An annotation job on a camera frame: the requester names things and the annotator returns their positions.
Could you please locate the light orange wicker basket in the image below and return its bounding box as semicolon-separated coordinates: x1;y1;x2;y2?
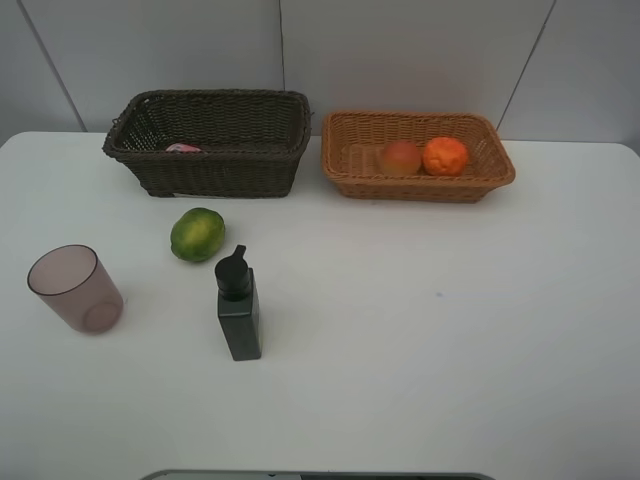
322;110;516;203

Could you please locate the green lime fruit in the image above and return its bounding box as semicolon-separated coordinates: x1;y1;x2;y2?
170;207;226;263

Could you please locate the pink squeeze bottle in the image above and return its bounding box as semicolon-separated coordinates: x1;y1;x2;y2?
166;143;201;153

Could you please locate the dark green pump bottle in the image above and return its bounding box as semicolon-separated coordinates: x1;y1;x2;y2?
214;244;262;361

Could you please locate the dark brown wicker basket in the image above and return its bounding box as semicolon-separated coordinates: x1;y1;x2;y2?
103;89;311;198

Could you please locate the red yellow peach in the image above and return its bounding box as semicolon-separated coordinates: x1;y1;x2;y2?
379;141;422;176

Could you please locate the orange tangerine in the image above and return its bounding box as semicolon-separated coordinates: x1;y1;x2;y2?
422;137;470;176

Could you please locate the translucent purple plastic cup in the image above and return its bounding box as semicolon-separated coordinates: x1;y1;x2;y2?
27;244;124;334

